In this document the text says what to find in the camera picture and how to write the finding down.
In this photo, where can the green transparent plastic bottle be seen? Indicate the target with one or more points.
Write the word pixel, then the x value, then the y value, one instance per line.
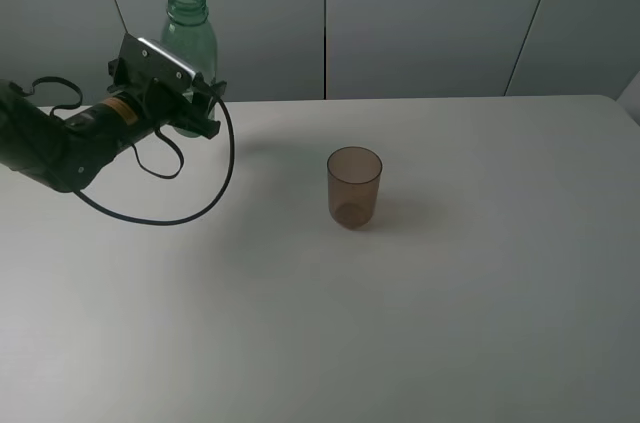
pixel 188 34

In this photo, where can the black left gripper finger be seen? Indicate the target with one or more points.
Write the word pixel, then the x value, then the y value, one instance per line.
pixel 195 125

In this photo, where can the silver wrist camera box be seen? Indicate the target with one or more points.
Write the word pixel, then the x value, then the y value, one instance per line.
pixel 141 61

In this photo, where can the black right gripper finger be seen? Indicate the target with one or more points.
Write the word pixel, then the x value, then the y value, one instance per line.
pixel 213 91

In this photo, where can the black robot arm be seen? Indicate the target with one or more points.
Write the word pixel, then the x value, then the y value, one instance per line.
pixel 65 148

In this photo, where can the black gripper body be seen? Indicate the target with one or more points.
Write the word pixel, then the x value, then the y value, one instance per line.
pixel 154 104

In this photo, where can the pink translucent plastic cup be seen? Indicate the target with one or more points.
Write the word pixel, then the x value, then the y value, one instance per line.
pixel 354 174

